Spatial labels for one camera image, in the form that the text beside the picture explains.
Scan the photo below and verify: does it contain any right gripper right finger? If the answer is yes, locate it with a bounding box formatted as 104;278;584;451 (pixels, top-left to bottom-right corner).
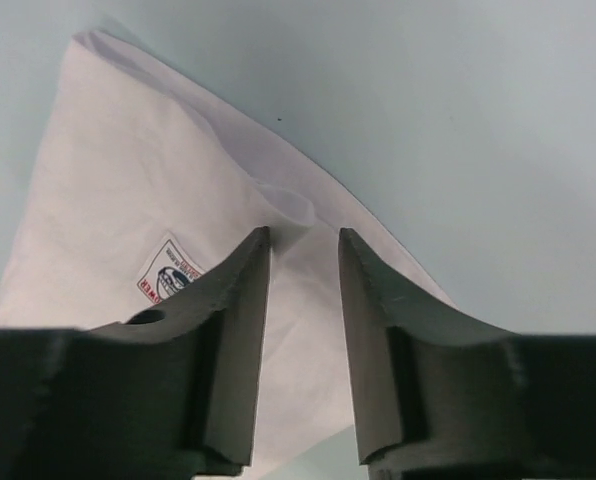
338;228;596;479

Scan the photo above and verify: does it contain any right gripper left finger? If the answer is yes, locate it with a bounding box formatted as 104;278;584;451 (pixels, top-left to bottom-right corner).
0;227;271;479

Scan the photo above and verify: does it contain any white tank top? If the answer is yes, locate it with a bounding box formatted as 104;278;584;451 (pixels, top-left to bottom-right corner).
0;31;445;479

